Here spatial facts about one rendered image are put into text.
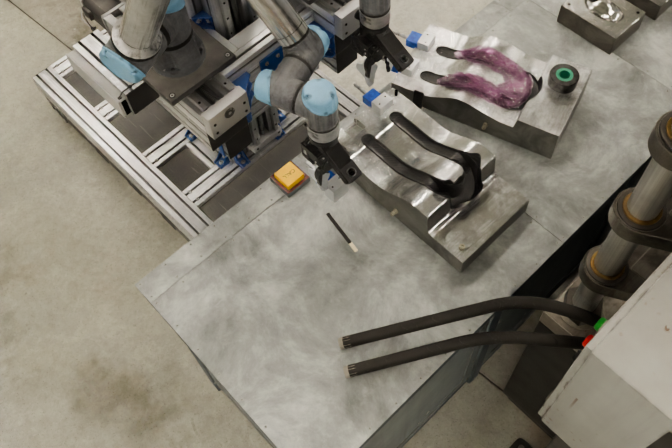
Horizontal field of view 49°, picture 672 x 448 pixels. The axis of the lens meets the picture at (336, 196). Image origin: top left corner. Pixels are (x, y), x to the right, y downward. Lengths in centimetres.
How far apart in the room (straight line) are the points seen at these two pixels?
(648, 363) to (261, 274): 106
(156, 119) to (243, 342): 139
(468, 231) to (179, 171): 132
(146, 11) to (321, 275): 78
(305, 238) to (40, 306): 135
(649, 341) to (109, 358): 206
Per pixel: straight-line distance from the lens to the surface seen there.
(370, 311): 188
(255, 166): 283
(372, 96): 209
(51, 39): 380
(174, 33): 193
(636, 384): 118
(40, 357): 294
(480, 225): 194
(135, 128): 304
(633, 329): 121
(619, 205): 152
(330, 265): 194
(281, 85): 164
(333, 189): 186
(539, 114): 209
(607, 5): 249
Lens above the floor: 255
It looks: 59 degrees down
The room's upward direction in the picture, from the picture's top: 5 degrees counter-clockwise
